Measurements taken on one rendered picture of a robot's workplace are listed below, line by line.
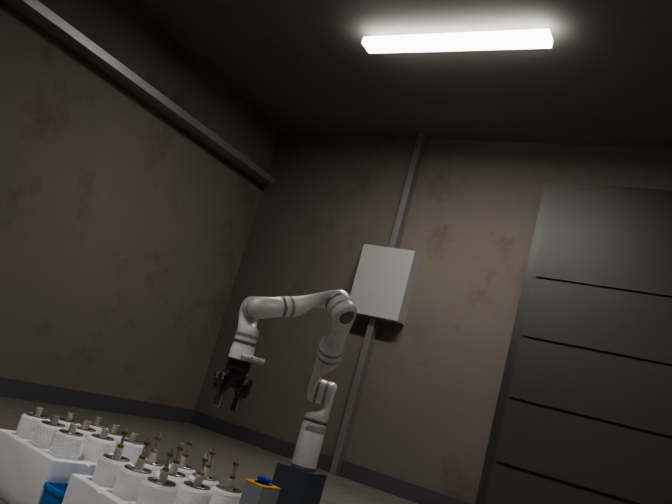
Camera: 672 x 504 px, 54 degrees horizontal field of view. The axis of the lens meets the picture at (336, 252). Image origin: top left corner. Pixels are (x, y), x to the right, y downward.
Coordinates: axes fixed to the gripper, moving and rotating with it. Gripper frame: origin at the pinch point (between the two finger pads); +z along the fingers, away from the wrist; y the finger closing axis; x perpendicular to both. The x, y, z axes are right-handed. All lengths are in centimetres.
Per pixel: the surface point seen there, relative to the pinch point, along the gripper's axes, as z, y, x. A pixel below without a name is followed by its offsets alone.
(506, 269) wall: -136, -306, -91
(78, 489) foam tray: 31.8, 31.4, -13.1
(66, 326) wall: -7, -89, -298
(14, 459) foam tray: 35, 32, -55
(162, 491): 23.2, 25.6, 16.1
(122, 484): 25.9, 28.1, 1.7
